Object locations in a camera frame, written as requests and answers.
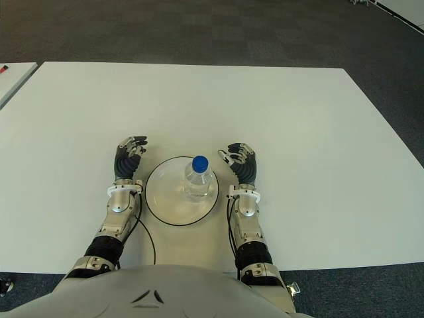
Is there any grey robot torso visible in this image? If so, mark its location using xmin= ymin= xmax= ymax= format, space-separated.
xmin=0 ymin=264 xmax=319 ymax=318

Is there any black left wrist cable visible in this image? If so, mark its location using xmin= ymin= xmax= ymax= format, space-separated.
xmin=115 ymin=190 xmax=156 ymax=266

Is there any white plate black rim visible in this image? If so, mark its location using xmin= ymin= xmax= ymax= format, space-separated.
xmin=144 ymin=156 xmax=220 ymax=227

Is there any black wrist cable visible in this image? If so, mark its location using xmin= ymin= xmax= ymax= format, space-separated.
xmin=115 ymin=190 xmax=156 ymax=266
xmin=226 ymin=195 xmax=240 ymax=279

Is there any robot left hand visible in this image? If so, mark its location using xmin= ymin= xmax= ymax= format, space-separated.
xmin=114 ymin=134 xmax=149 ymax=182

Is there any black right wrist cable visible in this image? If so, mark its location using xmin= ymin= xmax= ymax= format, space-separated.
xmin=226 ymin=195 xmax=240 ymax=279

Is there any clear water bottle blue cap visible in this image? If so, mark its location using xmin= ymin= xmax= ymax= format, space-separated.
xmin=184 ymin=155 xmax=215 ymax=201

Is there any white side table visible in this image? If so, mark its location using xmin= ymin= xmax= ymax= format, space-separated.
xmin=0 ymin=62 xmax=38 ymax=109

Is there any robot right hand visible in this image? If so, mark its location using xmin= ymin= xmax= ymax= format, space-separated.
xmin=217 ymin=142 xmax=258 ymax=186

